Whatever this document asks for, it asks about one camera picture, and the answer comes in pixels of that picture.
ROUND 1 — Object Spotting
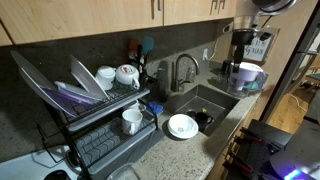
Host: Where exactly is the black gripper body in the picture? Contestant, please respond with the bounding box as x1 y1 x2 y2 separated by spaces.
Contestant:
230 29 258 47

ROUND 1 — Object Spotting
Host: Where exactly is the white plastic bowl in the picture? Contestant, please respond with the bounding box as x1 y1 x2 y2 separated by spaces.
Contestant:
166 113 200 140

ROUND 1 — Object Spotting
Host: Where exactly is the framed text sign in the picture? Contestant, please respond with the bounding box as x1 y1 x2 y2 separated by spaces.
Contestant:
242 26 281 66

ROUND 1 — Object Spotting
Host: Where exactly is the light wood cabinet door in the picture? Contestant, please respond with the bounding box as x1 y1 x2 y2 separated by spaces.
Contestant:
218 0 238 20
0 0 165 47
162 0 220 27

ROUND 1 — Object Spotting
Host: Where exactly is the glass soap dispenser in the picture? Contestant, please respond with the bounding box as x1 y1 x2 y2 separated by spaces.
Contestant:
186 66 197 83

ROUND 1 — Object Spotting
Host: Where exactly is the stainless steel sink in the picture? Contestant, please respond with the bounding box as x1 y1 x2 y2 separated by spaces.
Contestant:
166 83 241 137

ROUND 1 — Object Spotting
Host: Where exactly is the steel kitchen faucet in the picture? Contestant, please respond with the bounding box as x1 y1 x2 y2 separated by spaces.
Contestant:
170 53 201 93

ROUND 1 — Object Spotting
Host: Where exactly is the black mug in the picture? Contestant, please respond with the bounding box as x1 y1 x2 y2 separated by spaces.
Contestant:
194 108 215 133

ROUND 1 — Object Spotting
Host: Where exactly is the red black clamp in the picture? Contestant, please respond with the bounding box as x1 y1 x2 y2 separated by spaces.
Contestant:
222 159 255 175
239 127 265 142

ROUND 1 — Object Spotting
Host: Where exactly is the blue dish soap bottle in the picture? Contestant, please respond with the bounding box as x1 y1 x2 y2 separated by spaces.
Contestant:
156 61 170 103

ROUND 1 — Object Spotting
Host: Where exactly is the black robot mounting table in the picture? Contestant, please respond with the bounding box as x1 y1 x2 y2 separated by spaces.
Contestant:
222 118 295 180

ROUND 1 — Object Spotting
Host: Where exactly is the teal spatula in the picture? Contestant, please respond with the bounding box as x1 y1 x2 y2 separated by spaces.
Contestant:
142 35 155 68

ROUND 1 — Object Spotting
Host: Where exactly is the blue sponge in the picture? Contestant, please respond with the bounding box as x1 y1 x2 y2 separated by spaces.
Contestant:
147 101 165 116

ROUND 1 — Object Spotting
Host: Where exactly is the black utensil holder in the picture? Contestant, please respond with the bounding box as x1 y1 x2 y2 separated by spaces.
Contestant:
137 68 150 88

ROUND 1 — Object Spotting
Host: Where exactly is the black spatula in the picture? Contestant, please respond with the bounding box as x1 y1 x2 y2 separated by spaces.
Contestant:
136 44 145 73

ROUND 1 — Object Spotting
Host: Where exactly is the red spatula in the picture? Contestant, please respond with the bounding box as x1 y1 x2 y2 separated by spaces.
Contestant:
128 39 140 60

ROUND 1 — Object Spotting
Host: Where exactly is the small white cup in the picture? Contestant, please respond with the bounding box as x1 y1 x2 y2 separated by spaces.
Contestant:
127 99 148 113

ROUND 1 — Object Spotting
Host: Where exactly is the plain white mug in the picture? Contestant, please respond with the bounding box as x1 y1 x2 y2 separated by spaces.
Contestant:
95 65 117 91

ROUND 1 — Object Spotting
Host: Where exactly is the white dinner plate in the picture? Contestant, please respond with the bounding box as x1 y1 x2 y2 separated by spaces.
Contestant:
69 54 110 101

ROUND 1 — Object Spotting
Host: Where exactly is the clear plastic container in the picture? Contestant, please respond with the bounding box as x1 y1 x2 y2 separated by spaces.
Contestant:
106 162 143 180

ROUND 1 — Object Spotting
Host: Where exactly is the purple plastic lid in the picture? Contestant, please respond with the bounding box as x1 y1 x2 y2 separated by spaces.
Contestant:
41 80 101 110

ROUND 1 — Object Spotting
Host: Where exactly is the white stovetop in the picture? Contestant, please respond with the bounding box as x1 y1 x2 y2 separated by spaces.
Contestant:
0 143 82 180

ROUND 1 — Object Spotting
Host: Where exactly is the white power cable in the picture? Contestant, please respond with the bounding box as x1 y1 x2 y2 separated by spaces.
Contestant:
207 35 220 63

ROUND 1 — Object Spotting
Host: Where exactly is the dark metal frame post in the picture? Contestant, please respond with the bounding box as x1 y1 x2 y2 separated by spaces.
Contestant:
259 6 320 123

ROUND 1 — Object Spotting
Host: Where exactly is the white handled mug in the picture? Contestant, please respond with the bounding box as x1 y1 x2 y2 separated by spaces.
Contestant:
121 108 144 136

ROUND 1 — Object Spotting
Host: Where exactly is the black wire dish rack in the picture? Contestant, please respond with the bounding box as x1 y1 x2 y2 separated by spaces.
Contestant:
36 74 160 180

